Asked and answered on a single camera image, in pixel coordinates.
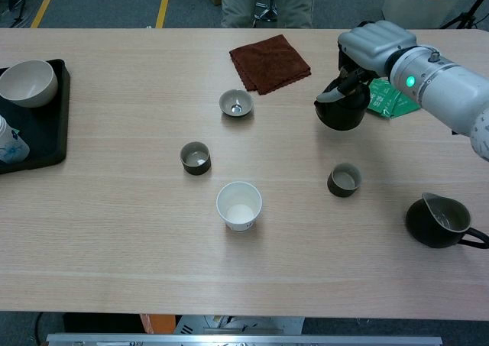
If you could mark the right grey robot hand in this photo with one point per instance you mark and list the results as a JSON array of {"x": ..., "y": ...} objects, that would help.
[{"x": 374, "y": 44}]

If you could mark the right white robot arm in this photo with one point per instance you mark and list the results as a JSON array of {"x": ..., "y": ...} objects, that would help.
[{"x": 451, "y": 90}]

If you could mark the dark cylindrical teacup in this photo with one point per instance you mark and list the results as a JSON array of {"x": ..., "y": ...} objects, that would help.
[
  {"x": 340, "y": 189},
  {"x": 195, "y": 167}
]

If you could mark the white storage bin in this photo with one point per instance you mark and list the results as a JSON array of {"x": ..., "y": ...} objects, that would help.
[{"x": 412, "y": 6}]

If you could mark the black tripod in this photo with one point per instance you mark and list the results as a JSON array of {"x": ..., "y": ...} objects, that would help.
[{"x": 464, "y": 17}]

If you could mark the brown folded cloth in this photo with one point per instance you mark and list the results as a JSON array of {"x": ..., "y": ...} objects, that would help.
[{"x": 269, "y": 63}]

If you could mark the chrome stool base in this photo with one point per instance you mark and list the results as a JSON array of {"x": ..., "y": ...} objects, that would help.
[{"x": 264, "y": 14}]

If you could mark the person in khaki trousers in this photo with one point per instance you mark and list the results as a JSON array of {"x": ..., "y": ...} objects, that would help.
[{"x": 237, "y": 2}]

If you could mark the grey flared tea bowl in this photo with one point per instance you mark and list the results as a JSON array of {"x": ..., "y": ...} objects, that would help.
[{"x": 226, "y": 101}]

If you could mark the white paper cup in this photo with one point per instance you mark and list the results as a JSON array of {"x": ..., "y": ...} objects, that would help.
[{"x": 238, "y": 201}]

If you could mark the black plastic tray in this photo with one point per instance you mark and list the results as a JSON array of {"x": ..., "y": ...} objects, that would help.
[{"x": 42, "y": 132}]

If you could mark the cream bowl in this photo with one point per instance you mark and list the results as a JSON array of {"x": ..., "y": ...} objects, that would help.
[{"x": 26, "y": 82}]

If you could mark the orange object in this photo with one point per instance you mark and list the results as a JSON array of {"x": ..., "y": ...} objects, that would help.
[{"x": 160, "y": 323}]

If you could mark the printed paper cup stack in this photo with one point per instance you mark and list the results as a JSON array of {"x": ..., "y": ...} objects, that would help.
[{"x": 11, "y": 147}]

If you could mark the aluminium rail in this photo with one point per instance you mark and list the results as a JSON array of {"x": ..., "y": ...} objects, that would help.
[{"x": 229, "y": 340}]

